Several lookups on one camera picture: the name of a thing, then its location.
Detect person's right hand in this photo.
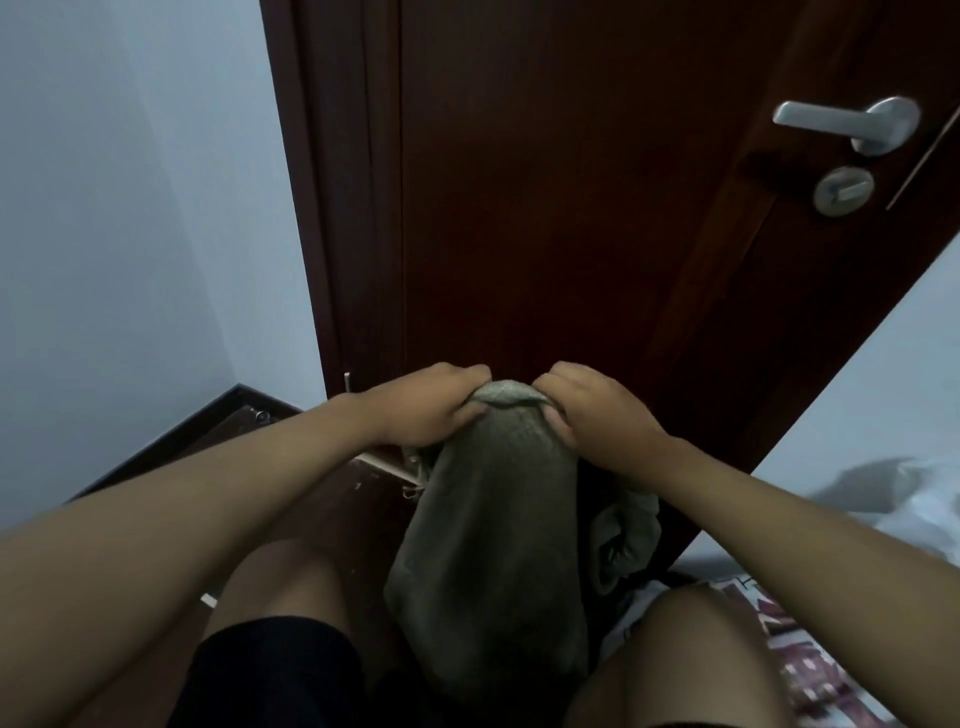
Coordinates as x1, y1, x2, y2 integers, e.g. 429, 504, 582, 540
530, 360, 676, 489

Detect person's left hand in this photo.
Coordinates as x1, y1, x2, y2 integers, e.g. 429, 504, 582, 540
359, 362, 494, 450

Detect green woven sack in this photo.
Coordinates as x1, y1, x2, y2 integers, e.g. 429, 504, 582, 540
383, 378, 663, 706

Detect white plastic bag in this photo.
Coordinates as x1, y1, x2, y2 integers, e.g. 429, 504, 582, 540
813, 455, 960, 564

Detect white bag with red print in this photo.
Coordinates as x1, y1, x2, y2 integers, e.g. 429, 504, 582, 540
599, 573, 901, 728

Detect person's left forearm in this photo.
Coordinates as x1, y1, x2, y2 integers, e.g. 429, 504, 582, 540
0, 395, 391, 728

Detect person's right forearm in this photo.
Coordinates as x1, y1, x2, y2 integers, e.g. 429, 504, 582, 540
644, 438, 960, 728

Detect person's left leg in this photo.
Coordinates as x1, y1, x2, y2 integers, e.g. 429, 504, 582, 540
202, 538, 354, 646

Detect person's leg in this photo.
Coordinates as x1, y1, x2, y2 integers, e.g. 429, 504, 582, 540
566, 583, 793, 728
202, 538, 354, 646

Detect person's right leg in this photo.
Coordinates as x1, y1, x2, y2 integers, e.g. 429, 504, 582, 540
566, 583, 793, 728

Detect dark brown wooden door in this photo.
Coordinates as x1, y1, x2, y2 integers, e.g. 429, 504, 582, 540
258, 0, 410, 399

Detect dark baseboard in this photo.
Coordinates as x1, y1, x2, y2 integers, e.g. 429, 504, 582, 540
71, 383, 303, 502

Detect black shorts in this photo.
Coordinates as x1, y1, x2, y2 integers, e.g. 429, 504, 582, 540
168, 616, 369, 728

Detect silver thumb-turn lock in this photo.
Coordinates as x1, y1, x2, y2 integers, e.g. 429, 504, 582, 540
812, 166, 877, 219

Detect silver door latch plate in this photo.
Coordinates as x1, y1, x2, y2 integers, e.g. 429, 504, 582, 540
886, 104, 960, 212

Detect silver door handle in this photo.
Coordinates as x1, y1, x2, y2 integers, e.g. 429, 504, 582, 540
772, 95, 922, 158

